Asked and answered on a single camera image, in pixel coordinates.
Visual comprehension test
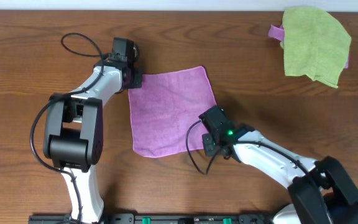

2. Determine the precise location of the purple microfiber cloth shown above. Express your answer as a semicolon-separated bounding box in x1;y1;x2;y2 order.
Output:
129;66;216;158

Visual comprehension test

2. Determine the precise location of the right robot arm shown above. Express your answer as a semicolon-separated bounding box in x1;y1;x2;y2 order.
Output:
199;106;358;224

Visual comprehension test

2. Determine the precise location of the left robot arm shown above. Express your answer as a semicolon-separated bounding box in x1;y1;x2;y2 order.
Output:
43;37;142;223

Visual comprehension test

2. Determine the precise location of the green microfiber cloth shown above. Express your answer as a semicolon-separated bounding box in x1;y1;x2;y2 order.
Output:
282;7;352;88

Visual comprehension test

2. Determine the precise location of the left black cable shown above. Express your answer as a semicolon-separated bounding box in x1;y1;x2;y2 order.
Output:
29;32;141;224

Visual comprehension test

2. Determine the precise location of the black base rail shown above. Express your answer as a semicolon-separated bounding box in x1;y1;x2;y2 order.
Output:
28;212;279;224

